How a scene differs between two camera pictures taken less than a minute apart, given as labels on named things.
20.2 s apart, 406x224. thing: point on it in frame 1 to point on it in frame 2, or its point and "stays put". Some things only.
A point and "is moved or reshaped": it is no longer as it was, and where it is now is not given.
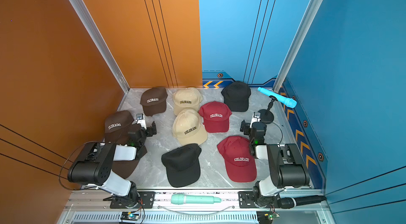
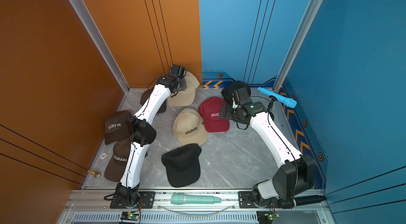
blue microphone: [288, 102] stays put
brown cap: [116, 127] stays put
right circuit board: [266, 217] stays put
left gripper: [149, 130] to [184, 84]
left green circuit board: [128, 215] stays put
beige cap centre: [187, 128] stays put
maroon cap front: [240, 164] to [209, 110]
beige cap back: [187, 98] is moved or reshaped
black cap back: [236, 95] stays put
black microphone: [288, 202] stays put
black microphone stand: [267, 115] stays put
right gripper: [247, 127] to [228, 115]
